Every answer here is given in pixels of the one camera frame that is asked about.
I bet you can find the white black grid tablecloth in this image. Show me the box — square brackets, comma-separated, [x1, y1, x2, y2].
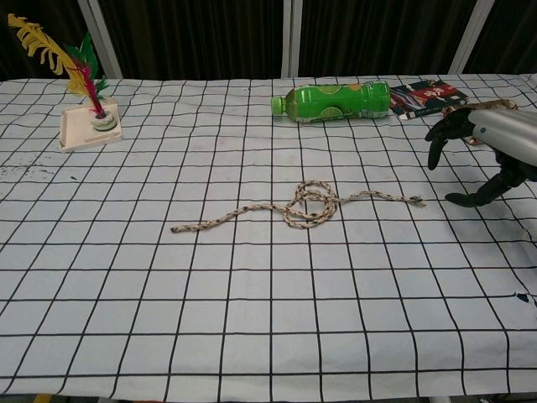
[0, 72, 537, 399]

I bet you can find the white metal frame post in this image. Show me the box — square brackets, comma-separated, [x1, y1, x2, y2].
[76, 0, 123, 80]
[279, 0, 304, 79]
[450, 0, 497, 75]

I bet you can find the black pleated curtain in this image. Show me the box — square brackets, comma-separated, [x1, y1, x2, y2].
[0, 0, 537, 82]

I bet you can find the colourful feather shuttlecock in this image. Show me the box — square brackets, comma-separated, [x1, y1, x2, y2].
[7, 13, 118, 132]

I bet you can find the dark printed snack packet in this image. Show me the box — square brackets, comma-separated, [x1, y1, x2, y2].
[389, 81, 470, 119]

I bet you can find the green plastic drink bottle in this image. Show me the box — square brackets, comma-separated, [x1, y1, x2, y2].
[270, 81, 392, 123]

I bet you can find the beige braided rope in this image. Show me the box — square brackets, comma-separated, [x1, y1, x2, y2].
[170, 180, 427, 234]

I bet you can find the pale wooden tray stand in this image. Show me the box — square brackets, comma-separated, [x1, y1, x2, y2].
[58, 95, 125, 154]

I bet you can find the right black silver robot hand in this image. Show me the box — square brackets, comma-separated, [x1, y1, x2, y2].
[424, 104, 537, 209]

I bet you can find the shiny brown foil packet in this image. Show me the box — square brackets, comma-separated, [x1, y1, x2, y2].
[441, 97, 522, 147]

